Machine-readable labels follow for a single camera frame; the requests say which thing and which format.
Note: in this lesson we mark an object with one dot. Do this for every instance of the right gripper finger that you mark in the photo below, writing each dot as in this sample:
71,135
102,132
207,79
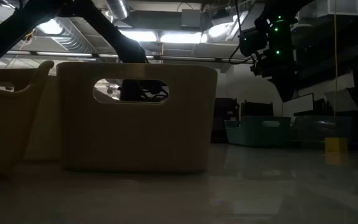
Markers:
286,88

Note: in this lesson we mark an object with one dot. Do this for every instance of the light grey plastic bin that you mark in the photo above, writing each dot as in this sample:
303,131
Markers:
135,140

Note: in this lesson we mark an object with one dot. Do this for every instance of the yellow cube block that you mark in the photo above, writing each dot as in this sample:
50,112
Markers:
336,144

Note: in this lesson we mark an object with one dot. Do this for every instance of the white plastic bin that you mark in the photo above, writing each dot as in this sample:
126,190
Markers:
45,124

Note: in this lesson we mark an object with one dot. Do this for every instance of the orange plastic bin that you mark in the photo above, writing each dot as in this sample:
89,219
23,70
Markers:
5,130

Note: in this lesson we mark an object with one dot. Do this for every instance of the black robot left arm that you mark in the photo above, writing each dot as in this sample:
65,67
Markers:
11,31

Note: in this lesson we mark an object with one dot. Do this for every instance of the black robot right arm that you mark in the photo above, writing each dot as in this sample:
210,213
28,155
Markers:
287,6

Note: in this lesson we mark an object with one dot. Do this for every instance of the white board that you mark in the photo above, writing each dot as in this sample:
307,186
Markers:
297,105

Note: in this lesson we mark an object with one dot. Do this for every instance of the grey translucent plastic bin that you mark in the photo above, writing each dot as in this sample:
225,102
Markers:
322,130

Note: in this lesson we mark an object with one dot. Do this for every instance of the teal plastic bin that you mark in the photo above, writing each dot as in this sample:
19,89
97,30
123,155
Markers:
250,133

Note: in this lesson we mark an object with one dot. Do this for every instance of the ceiling light fixture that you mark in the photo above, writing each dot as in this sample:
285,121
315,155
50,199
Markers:
182,37

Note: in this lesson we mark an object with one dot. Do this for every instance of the grey ceiling box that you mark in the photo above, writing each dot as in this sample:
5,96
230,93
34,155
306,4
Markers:
191,18

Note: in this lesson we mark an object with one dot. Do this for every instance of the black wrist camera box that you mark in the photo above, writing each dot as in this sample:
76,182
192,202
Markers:
252,42

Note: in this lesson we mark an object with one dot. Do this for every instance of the white ventilation duct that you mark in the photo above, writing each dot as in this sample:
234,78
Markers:
337,7

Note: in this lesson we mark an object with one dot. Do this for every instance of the horizontal metal rail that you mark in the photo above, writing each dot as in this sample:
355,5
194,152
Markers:
64,54

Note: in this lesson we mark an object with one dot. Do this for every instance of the silver ceiling duct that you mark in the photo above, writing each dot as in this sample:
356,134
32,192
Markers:
70,37
117,8

